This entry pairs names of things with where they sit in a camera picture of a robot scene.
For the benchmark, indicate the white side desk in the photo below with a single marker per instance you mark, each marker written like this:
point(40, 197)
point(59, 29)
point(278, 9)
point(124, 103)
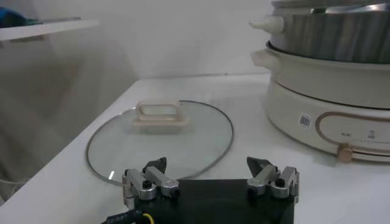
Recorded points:
point(45, 29)

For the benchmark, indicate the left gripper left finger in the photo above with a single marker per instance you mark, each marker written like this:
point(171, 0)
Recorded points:
point(146, 185)

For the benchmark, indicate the steel perforated steamer basket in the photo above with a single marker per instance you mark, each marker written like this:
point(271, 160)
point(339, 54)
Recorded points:
point(335, 36)

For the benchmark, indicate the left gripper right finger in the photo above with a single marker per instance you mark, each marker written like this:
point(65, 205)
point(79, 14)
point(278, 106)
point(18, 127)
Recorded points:
point(274, 182)

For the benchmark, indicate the white electric cooker base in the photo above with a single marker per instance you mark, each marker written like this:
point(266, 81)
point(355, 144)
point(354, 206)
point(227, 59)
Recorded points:
point(304, 91)

